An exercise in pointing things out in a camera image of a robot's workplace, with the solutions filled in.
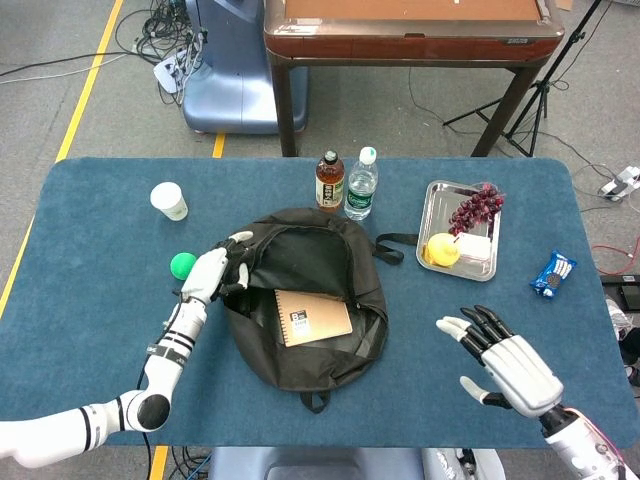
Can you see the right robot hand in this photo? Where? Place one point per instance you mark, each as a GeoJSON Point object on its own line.
{"type": "Point", "coordinates": [520, 370]}

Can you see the metal tray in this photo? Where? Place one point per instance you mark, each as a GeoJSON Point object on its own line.
{"type": "Point", "coordinates": [437, 210]}

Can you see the clear water bottle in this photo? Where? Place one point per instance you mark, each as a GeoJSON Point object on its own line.
{"type": "Point", "coordinates": [361, 190]}

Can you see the blue cookie packet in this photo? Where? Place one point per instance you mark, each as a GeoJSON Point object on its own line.
{"type": "Point", "coordinates": [552, 274]}

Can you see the green foam ball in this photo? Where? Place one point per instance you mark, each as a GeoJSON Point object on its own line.
{"type": "Point", "coordinates": [181, 266]}

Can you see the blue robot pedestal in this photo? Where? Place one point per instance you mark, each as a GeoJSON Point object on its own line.
{"type": "Point", "coordinates": [235, 75]}

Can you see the white power strip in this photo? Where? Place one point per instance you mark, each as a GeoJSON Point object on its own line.
{"type": "Point", "coordinates": [170, 70]}
{"type": "Point", "coordinates": [620, 185]}

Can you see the kraft spiral notebook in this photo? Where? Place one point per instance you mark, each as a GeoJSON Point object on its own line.
{"type": "Point", "coordinates": [325, 320]}

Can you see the blue felt table cover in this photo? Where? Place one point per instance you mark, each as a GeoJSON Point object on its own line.
{"type": "Point", "coordinates": [100, 300]}

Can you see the black tripod stand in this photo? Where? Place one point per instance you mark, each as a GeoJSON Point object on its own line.
{"type": "Point", "coordinates": [537, 95]}

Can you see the brown mahjong table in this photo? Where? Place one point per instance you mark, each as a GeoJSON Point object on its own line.
{"type": "Point", "coordinates": [410, 45]}

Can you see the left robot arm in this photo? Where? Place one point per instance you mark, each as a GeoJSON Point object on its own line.
{"type": "Point", "coordinates": [160, 375]}

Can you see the brown tea bottle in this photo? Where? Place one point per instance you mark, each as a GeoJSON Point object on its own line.
{"type": "Point", "coordinates": [329, 185]}

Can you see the black fabric backpack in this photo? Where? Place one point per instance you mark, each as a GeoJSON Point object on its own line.
{"type": "Point", "coordinates": [300, 360]}

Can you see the white rectangular block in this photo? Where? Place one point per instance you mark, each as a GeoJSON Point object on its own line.
{"type": "Point", "coordinates": [475, 247]}

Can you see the red grape bunch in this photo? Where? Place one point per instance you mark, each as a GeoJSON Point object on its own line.
{"type": "Point", "coordinates": [475, 210]}

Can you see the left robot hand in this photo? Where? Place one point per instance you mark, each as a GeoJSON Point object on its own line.
{"type": "Point", "coordinates": [205, 272]}

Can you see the yellow pear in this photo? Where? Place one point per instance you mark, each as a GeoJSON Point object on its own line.
{"type": "Point", "coordinates": [441, 250]}

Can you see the grey robot torso base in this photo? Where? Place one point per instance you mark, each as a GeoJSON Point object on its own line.
{"type": "Point", "coordinates": [320, 465]}

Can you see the white paper cup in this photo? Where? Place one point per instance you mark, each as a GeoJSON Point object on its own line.
{"type": "Point", "coordinates": [169, 200]}

